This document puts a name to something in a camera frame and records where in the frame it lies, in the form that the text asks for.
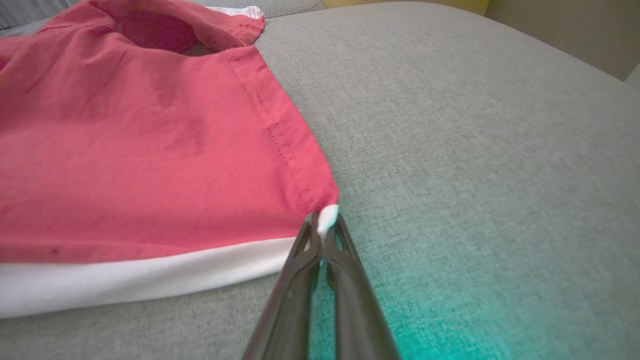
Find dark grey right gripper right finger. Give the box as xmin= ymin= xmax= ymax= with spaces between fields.
xmin=322 ymin=215 xmax=401 ymax=360

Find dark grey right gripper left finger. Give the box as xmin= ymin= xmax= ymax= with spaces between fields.
xmin=242 ymin=212 xmax=322 ymax=360

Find red shorts with white stripe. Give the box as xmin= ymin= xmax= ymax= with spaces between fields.
xmin=0 ymin=0 xmax=341 ymax=321

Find grey pleated curtain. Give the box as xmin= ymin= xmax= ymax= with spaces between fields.
xmin=0 ymin=0 xmax=76 ymax=28

